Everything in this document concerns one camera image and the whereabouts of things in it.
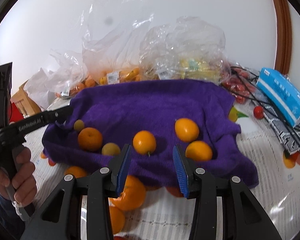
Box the medium orange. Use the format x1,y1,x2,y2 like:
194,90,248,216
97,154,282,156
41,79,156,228
109,206,126,235

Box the small glossy mandarin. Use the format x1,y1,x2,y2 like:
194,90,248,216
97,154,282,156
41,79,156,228
185,141,213,161
133,131,157,155
174,118,199,142

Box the orange with stem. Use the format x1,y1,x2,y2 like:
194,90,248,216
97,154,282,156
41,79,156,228
77,127,103,152

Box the small brown-green longan fruit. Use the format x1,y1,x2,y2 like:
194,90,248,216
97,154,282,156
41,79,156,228
101,142,121,156

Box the small red fruit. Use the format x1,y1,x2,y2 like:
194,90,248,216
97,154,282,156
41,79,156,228
114,236,128,240

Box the large orange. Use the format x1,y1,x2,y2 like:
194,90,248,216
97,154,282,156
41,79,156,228
109,175,146,211

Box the bag of red fruits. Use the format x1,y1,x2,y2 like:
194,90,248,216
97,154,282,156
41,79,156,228
221,66,258,104

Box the person's left hand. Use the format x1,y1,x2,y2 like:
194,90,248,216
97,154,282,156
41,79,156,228
0,147,37,207

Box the red box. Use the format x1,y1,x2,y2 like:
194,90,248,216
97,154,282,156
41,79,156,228
8,102,24,123

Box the wooden chair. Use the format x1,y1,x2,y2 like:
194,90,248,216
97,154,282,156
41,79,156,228
11,82,42,116

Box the white plastic bag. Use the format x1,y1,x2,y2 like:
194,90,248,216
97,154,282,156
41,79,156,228
23,68,56,110

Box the small clear bag of oranges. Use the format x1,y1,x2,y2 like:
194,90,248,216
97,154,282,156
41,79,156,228
45,50,97,98

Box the grey patterned cloth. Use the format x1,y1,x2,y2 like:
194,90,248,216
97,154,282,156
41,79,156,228
255,97,300,156

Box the loose red fruit on table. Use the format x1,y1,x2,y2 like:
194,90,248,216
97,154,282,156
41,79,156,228
253,106,264,120

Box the blue tissue pack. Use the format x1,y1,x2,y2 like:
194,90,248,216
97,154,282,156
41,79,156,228
256,68,300,127

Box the purple terry towel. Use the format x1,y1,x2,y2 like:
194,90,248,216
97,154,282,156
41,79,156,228
42,80,259,188

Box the clear bag of yellow fruit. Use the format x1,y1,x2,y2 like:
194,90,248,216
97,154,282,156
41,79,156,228
140,17,231,85

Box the black cable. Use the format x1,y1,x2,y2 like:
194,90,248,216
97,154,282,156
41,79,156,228
227,65,300,160

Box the brown wooden door frame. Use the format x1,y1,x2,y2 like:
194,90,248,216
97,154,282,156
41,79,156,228
273,0,292,75

